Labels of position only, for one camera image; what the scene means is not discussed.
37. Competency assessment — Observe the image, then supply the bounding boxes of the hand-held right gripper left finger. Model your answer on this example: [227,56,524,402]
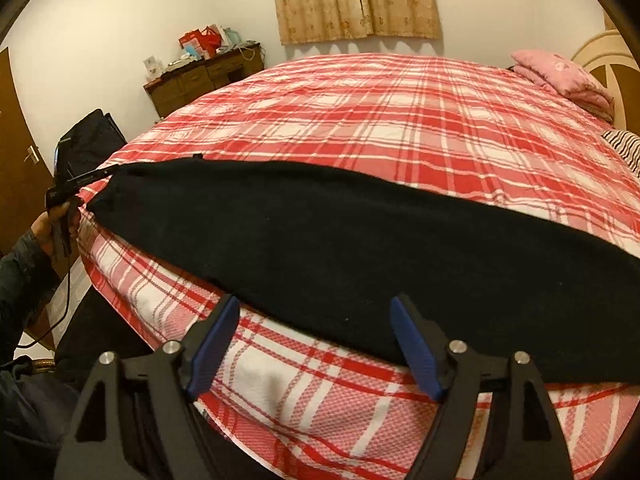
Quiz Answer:
[59,294,242,480]

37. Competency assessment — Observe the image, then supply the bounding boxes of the red plaid bed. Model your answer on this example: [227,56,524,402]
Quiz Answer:
[77,52,640,480]

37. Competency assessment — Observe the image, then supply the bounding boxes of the black pants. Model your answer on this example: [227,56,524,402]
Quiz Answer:
[86,156,640,386]

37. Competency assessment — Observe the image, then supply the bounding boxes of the brown wooden door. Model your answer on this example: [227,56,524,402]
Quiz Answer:
[0,47,56,256]

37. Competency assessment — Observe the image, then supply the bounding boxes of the person's left hand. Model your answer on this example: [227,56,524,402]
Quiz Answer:
[30,205,81,261]

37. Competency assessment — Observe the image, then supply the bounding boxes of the red gift bag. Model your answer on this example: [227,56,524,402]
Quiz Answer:
[179,27,221,56]

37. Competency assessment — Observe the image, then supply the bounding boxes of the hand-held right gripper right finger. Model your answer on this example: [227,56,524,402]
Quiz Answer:
[390,294,571,480]

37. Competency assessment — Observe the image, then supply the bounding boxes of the striped pillow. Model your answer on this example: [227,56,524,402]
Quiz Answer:
[601,129,640,178]

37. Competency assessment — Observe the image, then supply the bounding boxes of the brown wooden desk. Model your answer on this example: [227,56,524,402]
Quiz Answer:
[143,42,266,120]

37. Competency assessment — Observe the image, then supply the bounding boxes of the cream wooden headboard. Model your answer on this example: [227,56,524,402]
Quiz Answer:
[571,10,640,131]

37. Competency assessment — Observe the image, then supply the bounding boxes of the person's left forearm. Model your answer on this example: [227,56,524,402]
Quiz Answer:
[0,230,56,361]

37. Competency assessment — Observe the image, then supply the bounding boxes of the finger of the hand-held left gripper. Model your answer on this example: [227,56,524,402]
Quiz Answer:
[75,164,123,191]

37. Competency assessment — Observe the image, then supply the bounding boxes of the black folding chair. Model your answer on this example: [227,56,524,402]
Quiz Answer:
[54,108,127,177]

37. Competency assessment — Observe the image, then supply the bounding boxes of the beige floral curtain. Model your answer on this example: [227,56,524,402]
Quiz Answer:
[269,0,443,46]

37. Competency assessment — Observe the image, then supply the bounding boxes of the pink folded quilt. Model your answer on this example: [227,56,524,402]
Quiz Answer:
[511,49,616,122]

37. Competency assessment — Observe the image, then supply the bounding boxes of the black cable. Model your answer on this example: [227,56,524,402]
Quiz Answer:
[15,255,73,351]

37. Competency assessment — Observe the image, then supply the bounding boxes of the person's dark clothing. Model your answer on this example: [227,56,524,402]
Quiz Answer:
[0,360,81,480]

